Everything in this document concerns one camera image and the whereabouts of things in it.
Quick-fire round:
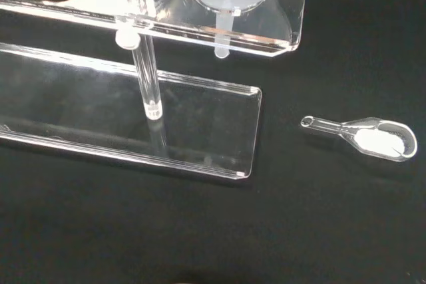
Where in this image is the glass weighing funnel with powder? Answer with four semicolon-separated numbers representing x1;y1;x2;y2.
300;115;419;163

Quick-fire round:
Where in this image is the black bench cloth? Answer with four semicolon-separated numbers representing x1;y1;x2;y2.
0;0;426;284

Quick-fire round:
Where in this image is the clear acrylic funnel stand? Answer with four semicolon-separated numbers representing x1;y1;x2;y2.
0;0;309;182

